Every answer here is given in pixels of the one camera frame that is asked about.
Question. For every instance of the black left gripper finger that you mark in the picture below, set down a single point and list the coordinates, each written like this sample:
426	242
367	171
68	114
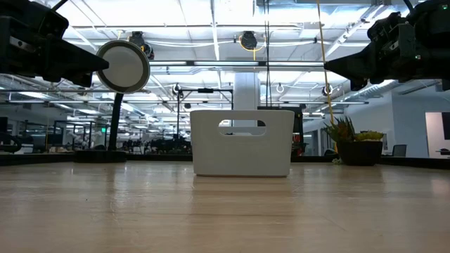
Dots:
82	79
77	58

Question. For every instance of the white plastic bin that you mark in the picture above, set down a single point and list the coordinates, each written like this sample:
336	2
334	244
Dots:
242	154

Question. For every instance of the black wall monitor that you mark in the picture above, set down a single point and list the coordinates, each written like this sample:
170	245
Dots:
446	124

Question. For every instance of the white square column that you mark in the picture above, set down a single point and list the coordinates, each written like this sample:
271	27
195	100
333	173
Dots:
246	95

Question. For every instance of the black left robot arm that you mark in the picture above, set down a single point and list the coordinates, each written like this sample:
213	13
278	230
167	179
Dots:
5	35

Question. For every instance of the potted succulent plant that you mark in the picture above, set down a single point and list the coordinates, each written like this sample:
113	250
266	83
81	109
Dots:
358	152

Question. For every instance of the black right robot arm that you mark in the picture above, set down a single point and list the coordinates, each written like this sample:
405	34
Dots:
436	35

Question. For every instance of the long ceiling light strip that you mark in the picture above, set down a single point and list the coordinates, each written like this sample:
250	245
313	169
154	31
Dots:
225	63

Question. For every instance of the grey office chair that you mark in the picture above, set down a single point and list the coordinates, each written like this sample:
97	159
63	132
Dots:
399	150

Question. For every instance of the black workstation frame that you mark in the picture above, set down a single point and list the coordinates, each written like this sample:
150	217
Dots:
205	90

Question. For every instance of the black cabinet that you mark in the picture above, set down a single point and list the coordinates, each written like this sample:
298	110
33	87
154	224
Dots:
299	126

